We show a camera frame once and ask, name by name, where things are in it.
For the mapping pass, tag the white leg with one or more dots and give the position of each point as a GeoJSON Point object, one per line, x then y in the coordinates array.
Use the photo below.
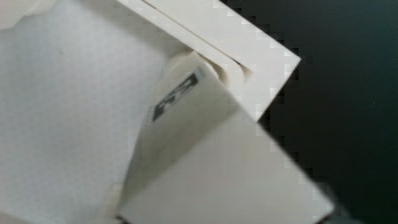
{"type": "Point", "coordinates": [213, 175]}

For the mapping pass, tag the white desk tabletop tray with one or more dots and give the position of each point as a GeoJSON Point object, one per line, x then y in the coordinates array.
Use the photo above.
{"type": "Point", "coordinates": [83, 55]}

